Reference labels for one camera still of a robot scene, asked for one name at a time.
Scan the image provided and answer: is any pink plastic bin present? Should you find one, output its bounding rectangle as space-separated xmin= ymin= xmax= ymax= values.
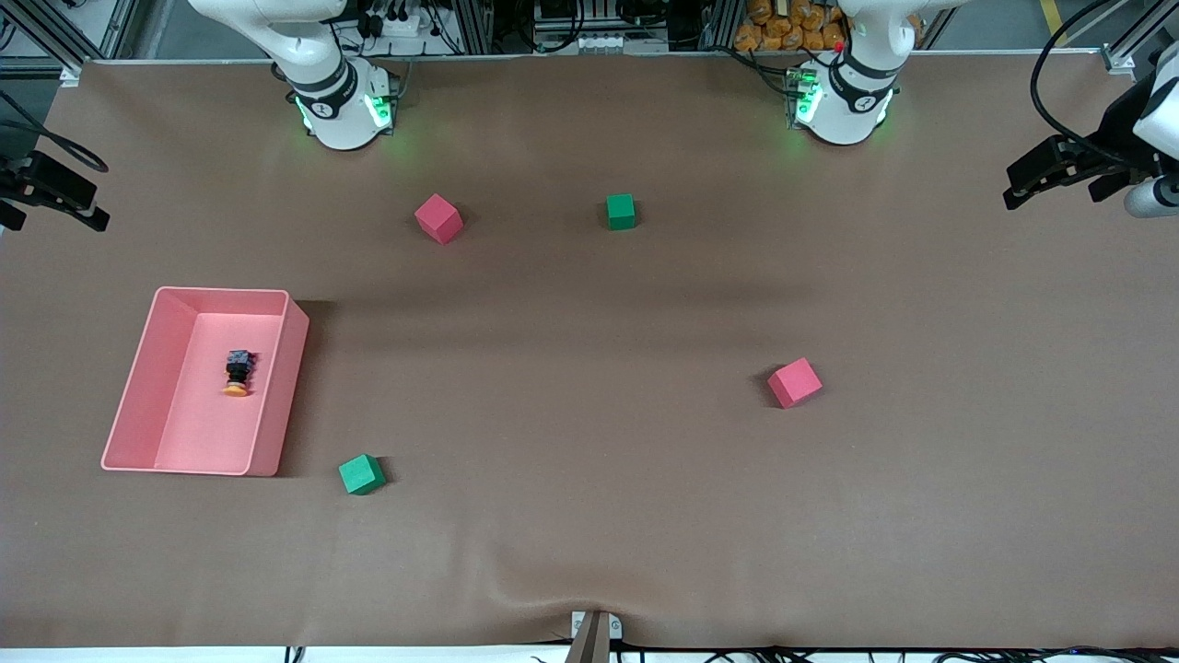
xmin=101 ymin=286 xmax=310 ymax=477

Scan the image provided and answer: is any pink foam cube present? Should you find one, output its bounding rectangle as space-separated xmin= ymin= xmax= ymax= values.
xmin=414 ymin=193 xmax=464 ymax=246
xmin=767 ymin=357 xmax=823 ymax=409

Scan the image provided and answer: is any pile of orange toy breads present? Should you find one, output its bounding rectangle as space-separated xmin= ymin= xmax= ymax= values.
xmin=734 ymin=0 xmax=850 ymax=53

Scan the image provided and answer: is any white power strip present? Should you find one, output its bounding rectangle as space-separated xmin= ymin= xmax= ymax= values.
xmin=364 ymin=9 xmax=448 ymax=40

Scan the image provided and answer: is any black electronics rack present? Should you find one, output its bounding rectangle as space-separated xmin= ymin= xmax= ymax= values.
xmin=461 ymin=0 xmax=738 ymax=54

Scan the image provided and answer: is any brown table mat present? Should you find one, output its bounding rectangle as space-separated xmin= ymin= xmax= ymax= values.
xmin=0 ymin=51 xmax=1179 ymax=650

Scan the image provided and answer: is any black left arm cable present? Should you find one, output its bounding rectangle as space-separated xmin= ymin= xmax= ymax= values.
xmin=1030 ymin=0 xmax=1148 ymax=169

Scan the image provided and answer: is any aluminium frame rail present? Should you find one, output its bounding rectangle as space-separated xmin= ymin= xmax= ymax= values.
xmin=1101 ymin=0 xmax=1179 ymax=76
xmin=0 ymin=0 xmax=139 ymax=87

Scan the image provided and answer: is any aluminium post with brackets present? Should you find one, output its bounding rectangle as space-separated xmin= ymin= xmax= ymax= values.
xmin=566 ymin=611 xmax=624 ymax=663

